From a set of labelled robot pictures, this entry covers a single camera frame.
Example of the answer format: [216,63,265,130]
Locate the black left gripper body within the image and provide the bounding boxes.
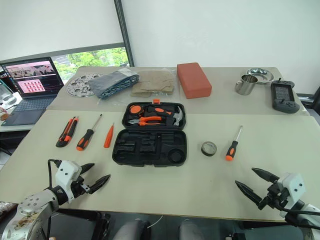
[70,175,91,200]

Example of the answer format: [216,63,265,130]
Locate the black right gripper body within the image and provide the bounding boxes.
[257,179,292,211]

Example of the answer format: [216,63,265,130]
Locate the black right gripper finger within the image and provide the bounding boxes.
[234,180,266,206]
[251,167,281,187]

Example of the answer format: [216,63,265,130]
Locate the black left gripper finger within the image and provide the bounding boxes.
[88,174,112,196]
[80,163,96,180]

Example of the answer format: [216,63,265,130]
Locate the large black orange screwdriver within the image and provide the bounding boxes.
[75,113,104,152]

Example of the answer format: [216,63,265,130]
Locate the orange test pen screwdriver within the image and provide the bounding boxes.
[103,122,116,149]

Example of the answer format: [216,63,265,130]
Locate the black orange utility knife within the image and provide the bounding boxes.
[55,116,81,149]

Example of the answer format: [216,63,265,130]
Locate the small black orange screwdriver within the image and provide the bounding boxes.
[224,125,244,162]

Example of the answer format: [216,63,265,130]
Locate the black plastic tool case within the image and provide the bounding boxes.
[111,98,190,168]

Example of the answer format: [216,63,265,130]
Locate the grey rounded shape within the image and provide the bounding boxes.
[113,218,151,240]
[178,219,206,240]

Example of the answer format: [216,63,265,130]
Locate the orange black tape measure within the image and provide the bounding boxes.
[128,104,145,118]

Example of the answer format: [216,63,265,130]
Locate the black handheld controller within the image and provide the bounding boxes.
[270,78,301,115]

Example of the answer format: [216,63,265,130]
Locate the perforated round metal disc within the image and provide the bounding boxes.
[66,72,105,97]

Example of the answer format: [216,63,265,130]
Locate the folded dark blue cloth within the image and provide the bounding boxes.
[87,69,140,100]

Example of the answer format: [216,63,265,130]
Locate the black office chair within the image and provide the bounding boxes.
[296,85,320,114]

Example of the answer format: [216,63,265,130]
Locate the stainless steel cup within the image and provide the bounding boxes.
[234,73,259,96]

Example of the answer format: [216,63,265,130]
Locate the stainless steel bowl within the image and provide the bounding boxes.
[240,67,276,86]

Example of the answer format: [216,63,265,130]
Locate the open laptop computer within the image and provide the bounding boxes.
[0,56,65,127]

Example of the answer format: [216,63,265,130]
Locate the claw hammer orange grip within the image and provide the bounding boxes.
[146,104,185,128]

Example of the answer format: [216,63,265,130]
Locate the white plastic device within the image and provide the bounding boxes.
[0,84,19,106]

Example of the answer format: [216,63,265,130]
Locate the folded tan cloth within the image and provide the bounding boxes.
[130,69,176,98]

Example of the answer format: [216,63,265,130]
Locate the orange-red rectangular box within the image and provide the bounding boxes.
[176,62,213,100]

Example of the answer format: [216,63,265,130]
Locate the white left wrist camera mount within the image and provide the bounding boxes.
[54,160,82,204]

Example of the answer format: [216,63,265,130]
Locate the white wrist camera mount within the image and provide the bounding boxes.
[276,172,307,209]
[54,160,82,204]

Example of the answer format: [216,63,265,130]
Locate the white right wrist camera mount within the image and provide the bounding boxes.
[276,172,307,209]

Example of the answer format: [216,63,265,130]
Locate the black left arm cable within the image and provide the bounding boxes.
[47,158,62,191]

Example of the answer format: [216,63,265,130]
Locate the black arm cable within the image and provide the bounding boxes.
[273,203,320,229]
[47,158,62,191]

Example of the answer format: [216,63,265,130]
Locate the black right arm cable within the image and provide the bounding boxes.
[273,203,320,229]

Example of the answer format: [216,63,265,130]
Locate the black support frame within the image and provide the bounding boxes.
[51,209,111,240]

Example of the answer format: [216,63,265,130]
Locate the thin white wire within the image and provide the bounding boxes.
[147,215,164,229]

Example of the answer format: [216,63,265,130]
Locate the orange handled pliers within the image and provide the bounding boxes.
[128,116,166,127]

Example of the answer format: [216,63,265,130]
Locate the grey window frame post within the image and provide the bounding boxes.
[113,0,135,68]

